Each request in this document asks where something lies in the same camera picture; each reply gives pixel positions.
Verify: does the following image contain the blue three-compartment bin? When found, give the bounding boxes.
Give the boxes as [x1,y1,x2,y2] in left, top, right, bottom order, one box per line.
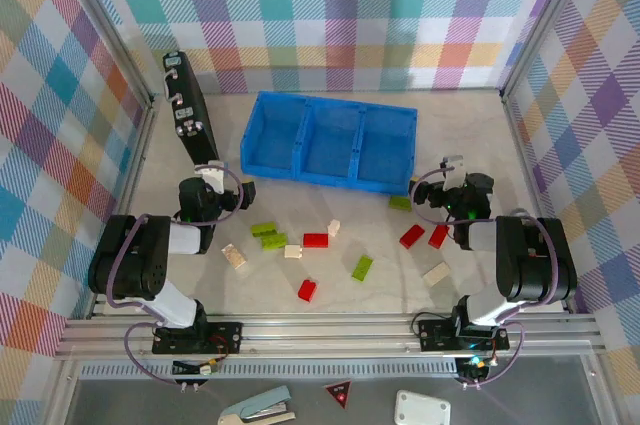
[239,90,419,196]

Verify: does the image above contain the speckled white lego brick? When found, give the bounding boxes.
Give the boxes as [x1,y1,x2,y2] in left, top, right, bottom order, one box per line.
[220,243,249,270]

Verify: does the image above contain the black toy briefcase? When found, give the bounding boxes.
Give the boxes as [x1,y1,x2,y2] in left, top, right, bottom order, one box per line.
[162,50,221,169]

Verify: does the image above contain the pale blue stapler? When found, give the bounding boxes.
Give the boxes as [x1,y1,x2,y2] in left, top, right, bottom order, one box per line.
[217,384,297,425]

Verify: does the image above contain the white rectangular plate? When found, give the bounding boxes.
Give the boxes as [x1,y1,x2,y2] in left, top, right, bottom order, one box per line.
[393,389,452,425]

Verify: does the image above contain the red triangle sign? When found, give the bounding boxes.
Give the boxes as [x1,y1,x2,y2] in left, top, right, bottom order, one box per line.
[322,379,353,410]

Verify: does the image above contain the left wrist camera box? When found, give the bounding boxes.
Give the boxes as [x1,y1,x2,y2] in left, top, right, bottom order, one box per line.
[193,159,225,194]

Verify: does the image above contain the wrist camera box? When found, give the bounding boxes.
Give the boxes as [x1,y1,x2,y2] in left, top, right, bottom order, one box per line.
[193,159,225,194]
[439,154,467,191]

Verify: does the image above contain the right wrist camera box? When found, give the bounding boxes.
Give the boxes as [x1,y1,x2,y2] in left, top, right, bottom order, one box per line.
[439,154,467,191]

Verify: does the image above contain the aluminium side rail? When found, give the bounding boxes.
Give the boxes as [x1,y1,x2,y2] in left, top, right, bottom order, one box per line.
[87,99,159,319]
[501,89,574,314]

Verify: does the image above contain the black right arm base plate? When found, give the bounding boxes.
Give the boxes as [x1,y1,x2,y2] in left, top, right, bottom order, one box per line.
[416,318,512,354]

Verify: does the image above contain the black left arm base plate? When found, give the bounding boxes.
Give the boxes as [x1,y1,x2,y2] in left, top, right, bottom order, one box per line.
[151,320,245,357]

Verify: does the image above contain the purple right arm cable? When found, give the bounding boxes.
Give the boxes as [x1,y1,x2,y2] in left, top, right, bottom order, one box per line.
[408,168,557,390]

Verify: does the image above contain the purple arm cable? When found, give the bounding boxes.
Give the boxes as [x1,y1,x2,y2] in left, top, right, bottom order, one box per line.
[408,168,557,390]
[102,164,247,387]

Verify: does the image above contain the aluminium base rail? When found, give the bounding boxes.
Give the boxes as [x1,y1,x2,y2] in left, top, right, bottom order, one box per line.
[53,313,607,362]

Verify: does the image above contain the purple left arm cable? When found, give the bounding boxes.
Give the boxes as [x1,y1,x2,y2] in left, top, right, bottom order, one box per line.
[102,164,247,387]

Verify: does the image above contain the grey slotted cable duct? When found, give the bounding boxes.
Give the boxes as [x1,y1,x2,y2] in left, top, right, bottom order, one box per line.
[79,362,464,379]

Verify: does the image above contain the aluminium corner post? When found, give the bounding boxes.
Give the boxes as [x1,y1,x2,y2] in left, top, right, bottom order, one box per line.
[59,0,157,109]
[499,0,596,102]

